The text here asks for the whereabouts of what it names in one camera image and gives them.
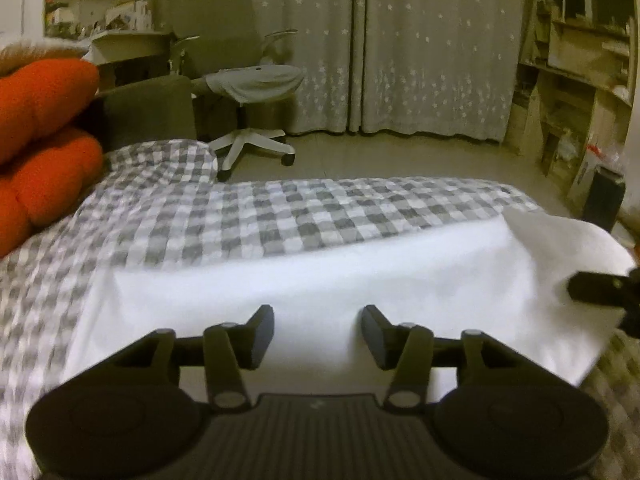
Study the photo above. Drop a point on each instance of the beige fluffy pillow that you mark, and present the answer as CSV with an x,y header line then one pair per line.
x,y
30,50

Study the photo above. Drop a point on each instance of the grey upholstered bed end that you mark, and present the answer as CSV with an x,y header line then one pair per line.
x,y
145,110

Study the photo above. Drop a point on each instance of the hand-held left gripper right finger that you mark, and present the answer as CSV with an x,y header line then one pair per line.
x,y
374,340

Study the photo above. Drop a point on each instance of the white desk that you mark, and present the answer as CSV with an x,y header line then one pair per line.
x,y
130,42

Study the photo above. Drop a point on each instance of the black box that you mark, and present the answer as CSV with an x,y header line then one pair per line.
x,y
605,197

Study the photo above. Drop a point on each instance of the grey office chair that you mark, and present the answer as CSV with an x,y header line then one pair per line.
x,y
215,10

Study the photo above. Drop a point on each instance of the white printed shirt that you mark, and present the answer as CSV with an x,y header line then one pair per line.
x,y
325,280

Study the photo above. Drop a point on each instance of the grey cloth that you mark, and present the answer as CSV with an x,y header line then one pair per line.
x,y
255,82

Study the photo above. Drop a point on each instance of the star print curtain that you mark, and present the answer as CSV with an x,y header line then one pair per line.
x,y
440,60
320,60

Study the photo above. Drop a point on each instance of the wooden bookshelf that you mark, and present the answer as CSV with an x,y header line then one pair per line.
x,y
575,85

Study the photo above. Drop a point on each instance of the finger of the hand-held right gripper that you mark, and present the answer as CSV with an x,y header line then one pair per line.
x,y
632,322
600,288

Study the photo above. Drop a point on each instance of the orange plush cushion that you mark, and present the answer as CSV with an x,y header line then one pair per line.
x,y
40,105
45,180

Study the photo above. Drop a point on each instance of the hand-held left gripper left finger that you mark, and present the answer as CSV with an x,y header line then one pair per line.
x,y
262,340

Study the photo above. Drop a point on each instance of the grey checkered blanket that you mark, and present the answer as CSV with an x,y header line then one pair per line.
x,y
225,210

